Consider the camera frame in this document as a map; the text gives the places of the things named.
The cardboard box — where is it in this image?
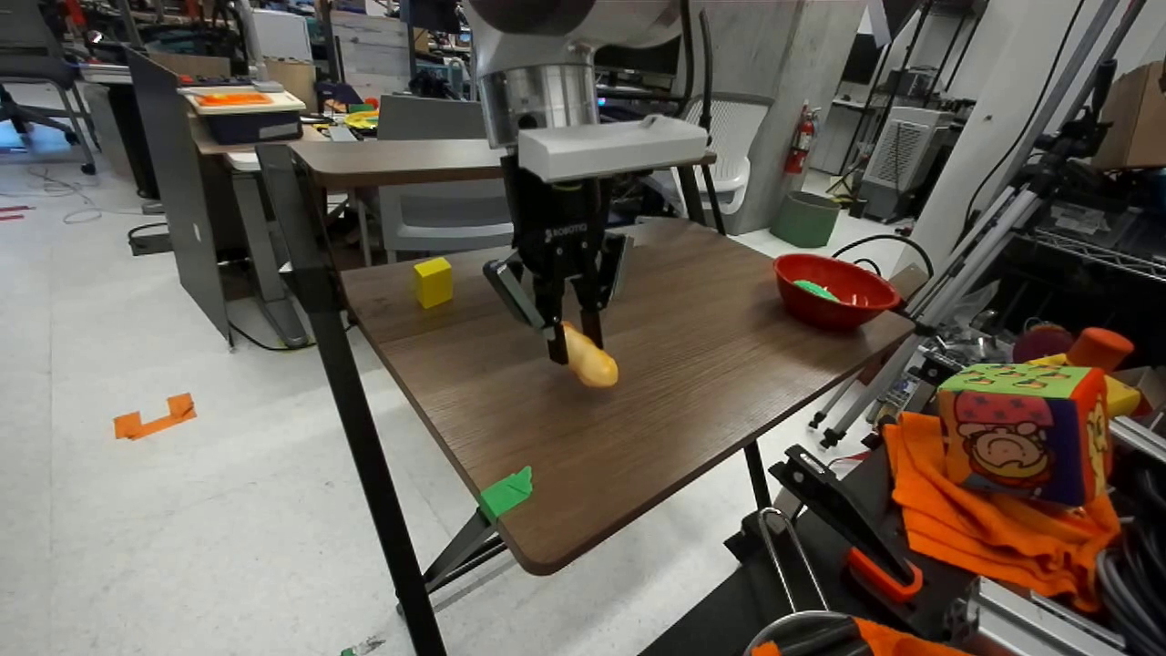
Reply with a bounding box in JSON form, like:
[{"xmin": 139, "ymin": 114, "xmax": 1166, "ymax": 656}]
[{"xmin": 1091, "ymin": 57, "xmax": 1166, "ymax": 176}]

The small green tape piece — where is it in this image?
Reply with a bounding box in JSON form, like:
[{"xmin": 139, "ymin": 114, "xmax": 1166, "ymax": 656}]
[{"xmin": 473, "ymin": 463, "xmax": 536, "ymax": 523}]

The orange floor tape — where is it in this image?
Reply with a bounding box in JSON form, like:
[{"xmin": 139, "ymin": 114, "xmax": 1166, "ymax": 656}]
[{"xmin": 112, "ymin": 389, "xmax": 202, "ymax": 446}]

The grey chair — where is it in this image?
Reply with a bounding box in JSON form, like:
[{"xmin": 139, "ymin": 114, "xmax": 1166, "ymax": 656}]
[{"xmin": 373, "ymin": 91, "xmax": 521, "ymax": 264}]

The tray with orange sheet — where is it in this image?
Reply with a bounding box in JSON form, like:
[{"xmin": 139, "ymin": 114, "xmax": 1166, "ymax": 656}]
[{"xmin": 177, "ymin": 80, "xmax": 310, "ymax": 144}]

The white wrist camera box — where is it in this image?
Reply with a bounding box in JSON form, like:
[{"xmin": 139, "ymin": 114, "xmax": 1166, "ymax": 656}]
[{"xmin": 514, "ymin": 114, "xmax": 718, "ymax": 186}]

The yellow cube block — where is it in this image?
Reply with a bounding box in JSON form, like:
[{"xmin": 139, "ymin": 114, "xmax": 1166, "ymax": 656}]
[{"xmin": 409, "ymin": 254, "xmax": 461, "ymax": 313}]

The grey aluminium frame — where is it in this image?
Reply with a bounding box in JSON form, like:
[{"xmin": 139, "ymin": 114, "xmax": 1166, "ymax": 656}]
[{"xmin": 804, "ymin": 0, "xmax": 1153, "ymax": 454}]

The black cable coil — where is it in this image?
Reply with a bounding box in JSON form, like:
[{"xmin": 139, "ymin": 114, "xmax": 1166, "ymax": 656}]
[{"xmin": 1092, "ymin": 458, "xmax": 1166, "ymax": 656}]

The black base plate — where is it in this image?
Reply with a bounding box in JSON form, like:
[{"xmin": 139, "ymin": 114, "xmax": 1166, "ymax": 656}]
[{"xmin": 639, "ymin": 449, "xmax": 1012, "ymax": 656}]

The wooden side table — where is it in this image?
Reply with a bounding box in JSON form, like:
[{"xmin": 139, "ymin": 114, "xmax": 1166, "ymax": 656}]
[{"xmin": 256, "ymin": 134, "xmax": 721, "ymax": 357}]

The dark grey desk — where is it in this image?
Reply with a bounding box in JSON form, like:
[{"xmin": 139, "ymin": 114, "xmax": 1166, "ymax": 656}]
[{"xmin": 123, "ymin": 52, "xmax": 310, "ymax": 349}]

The colourful plush cube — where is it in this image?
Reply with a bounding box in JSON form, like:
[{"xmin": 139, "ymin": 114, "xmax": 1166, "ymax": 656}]
[{"xmin": 934, "ymin": 357, "xmax": 1117, "ymax": 510}]

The green toy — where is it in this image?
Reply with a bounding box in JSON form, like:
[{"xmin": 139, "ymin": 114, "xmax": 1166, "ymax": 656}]
[{"xmin": 790, "ymin": 276, "xmax": 845, "ymax": 306}]

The white cabinet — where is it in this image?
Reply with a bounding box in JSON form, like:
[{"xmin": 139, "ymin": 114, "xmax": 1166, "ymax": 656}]
[{"xmin": 854, "ymin": 101, "xmax": 965, "ymax": 226}]

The green bin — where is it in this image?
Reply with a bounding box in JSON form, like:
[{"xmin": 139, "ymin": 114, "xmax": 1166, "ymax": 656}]
[{"xmin": 764, "ymin": 186, "xmax": 845, "ymax": 250}]

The yellow box with red button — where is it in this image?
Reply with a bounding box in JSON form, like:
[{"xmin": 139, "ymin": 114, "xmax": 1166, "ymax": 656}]
[{"xmin": 1030, "ymin": 324, "xmax": 1149, "ymax": 421}]

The black clamp with orange handle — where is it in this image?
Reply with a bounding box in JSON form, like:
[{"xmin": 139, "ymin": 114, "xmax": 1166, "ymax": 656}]
[{"xmin": 768, "ymin": 440, "xmax": 928, "ymax": 612}]

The red bowl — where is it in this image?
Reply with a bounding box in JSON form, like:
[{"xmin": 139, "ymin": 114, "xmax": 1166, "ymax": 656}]
[{"xmin": 772, "ymin": 250, "xmax": 904, "ymax": 334}]

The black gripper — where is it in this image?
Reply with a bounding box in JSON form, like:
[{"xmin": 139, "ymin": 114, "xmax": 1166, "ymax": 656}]
[{"xmin": 480, "ymin": 154, "xmax": 634, "ymax": 368}]

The thin black cable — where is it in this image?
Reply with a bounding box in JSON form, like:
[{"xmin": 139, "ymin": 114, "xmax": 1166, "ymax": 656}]
[{"xmin": 830, "ymin": 226, "xmax": 942, "ymax": 284}]

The black table frame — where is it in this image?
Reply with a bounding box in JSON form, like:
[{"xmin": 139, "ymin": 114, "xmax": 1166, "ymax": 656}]
[{"xmin": 286, "ymin": 264, "xmax": 779, "ymax": 656}]

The red fire extinguisher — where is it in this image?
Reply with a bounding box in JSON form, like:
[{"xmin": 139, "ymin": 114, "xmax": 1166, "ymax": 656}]
[{"xmin": 779, "ymin": 101, "xmax": 820, "ymax": 182}]

